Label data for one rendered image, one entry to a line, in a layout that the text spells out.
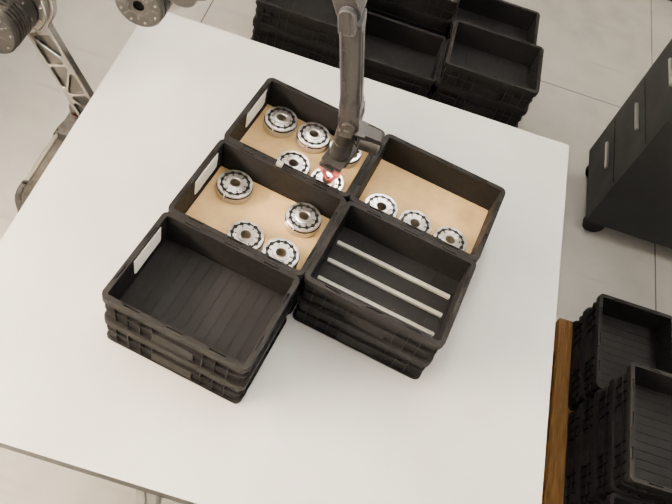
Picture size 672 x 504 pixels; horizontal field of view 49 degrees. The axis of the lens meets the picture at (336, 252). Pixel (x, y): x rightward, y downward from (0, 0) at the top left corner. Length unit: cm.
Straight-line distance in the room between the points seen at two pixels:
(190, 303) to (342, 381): 46
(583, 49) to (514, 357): 265
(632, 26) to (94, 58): 308
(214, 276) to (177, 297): 12
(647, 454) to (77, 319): 176
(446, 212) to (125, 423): 110
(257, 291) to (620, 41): 328
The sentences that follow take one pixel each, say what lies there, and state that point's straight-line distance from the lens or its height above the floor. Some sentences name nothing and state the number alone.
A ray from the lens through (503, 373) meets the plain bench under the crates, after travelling 222.
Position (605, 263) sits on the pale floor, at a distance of 359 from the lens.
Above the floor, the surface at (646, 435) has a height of 49.
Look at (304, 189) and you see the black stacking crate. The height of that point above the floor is 90.
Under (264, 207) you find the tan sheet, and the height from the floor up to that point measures 83.
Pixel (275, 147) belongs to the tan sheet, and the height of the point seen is 83.
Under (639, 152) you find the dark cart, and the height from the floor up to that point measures 57.
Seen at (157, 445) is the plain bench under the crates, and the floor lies 70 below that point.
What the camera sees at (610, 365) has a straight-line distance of 297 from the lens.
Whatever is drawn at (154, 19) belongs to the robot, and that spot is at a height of 111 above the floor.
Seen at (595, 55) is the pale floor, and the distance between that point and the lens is 459.
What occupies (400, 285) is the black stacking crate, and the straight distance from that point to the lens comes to 209.
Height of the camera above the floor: 254
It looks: 55 degrees down
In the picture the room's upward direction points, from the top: 20 degrees clockwise
